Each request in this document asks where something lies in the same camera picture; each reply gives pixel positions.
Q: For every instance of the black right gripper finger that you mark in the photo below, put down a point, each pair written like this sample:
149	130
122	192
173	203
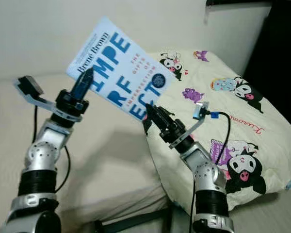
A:
157	116

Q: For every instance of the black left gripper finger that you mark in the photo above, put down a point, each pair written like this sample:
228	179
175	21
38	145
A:
85	83

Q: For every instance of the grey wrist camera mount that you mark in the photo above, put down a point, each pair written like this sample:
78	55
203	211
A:
39	99
195	124

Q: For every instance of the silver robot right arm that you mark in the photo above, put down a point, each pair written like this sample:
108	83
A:
208	179

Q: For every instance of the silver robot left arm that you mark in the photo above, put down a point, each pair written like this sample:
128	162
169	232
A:
43	165

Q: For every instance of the black curtain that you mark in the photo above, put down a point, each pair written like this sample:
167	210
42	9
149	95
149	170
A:
276	48

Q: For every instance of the black curtain rod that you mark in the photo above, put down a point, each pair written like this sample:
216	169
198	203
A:
237	2

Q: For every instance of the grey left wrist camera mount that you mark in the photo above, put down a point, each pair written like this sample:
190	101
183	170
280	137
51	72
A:
39	99

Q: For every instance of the white book with blue letters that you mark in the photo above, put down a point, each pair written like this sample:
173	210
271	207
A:
116	63

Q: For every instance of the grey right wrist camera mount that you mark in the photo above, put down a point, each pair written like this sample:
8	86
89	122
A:
195	124

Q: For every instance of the cream cartoon print duvet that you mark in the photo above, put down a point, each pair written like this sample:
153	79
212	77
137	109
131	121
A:
252	121

